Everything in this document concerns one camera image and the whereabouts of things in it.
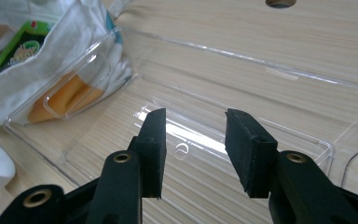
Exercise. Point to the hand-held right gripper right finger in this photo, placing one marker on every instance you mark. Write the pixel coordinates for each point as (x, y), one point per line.
(251, 152)

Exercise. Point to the orange packet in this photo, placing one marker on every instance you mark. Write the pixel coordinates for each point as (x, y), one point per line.
(65, 96)

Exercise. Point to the green snack packet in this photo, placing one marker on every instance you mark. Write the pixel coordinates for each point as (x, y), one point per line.
(15, 43)

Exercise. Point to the white cloth bag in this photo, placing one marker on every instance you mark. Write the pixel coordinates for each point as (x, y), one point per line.
(68, 28)

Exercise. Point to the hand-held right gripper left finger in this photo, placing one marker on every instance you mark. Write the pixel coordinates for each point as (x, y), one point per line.
(150, 146)

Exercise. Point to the clear plastic tray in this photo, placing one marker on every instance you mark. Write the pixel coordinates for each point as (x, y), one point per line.
(199, 102)

